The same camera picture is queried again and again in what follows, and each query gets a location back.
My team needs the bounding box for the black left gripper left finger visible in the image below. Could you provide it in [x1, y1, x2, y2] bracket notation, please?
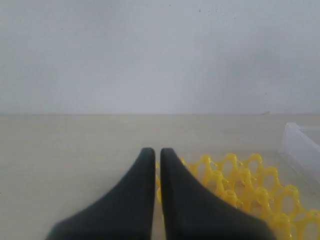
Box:
[46, 147, 156, 240]

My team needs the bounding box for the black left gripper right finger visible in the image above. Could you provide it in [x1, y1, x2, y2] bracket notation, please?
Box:
[160, 148, 276, 240]

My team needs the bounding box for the yellow plastic egg tray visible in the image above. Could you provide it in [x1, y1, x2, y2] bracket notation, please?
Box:
[156, 153, 320, 240]

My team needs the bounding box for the clear plastic bin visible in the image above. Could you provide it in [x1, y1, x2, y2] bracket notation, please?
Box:
[279, 122, 320, 195]

